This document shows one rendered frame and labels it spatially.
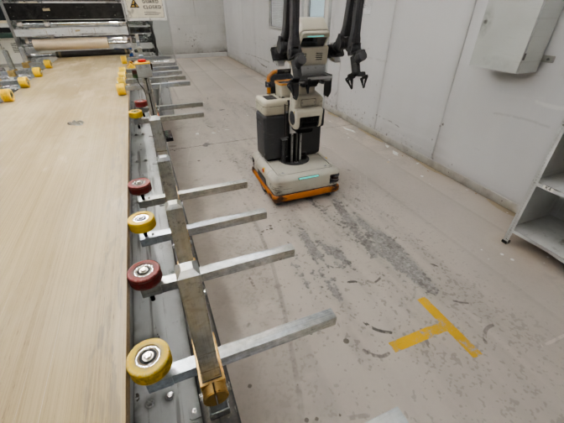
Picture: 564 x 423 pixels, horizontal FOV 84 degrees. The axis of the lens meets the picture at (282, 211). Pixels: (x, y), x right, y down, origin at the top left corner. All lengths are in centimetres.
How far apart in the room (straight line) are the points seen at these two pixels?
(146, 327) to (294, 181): 180
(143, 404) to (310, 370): 90
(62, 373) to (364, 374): 130
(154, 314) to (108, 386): 48
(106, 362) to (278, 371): 107
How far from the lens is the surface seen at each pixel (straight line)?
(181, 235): 75
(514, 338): 216
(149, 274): 86
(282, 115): 274
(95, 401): 71
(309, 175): 266
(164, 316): 114
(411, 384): 176
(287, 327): 78
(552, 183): 263
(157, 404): 99
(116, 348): 75
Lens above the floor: 147
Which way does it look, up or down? 34 degrees down
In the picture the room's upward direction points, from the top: straight up
